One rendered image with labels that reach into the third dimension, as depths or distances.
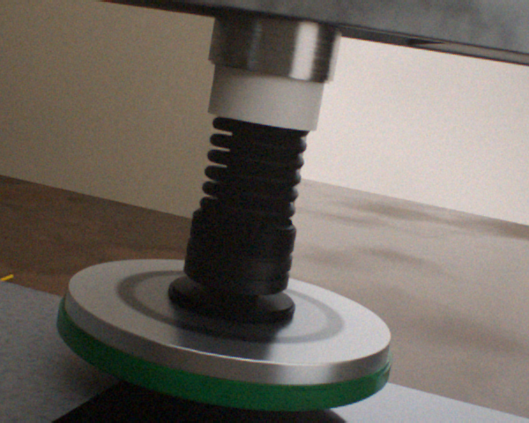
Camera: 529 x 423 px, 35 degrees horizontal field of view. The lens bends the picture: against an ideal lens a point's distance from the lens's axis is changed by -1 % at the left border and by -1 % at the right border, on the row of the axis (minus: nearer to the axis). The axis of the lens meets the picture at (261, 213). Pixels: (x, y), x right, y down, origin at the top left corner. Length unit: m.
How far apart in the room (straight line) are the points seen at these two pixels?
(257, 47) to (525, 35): 0.16
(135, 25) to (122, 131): 0.72
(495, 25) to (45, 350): 0.36
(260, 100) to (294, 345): 0.14
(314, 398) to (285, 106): 0.17
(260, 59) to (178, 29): 5.22
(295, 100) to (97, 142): 5.46
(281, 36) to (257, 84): 0.03
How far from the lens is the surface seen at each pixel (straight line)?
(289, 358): 0.47
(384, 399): 0.60
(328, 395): 0.48
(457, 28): 0.50
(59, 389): 0.53
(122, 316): 0.49
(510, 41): 0.51
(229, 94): 0.51
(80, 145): 6.02
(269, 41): 0.49
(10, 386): 0.53
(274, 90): 0.50
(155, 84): 5.76
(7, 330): 0.62
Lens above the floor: 1.03
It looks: 9 degrees down
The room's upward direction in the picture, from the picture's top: 10 degrees clockwise
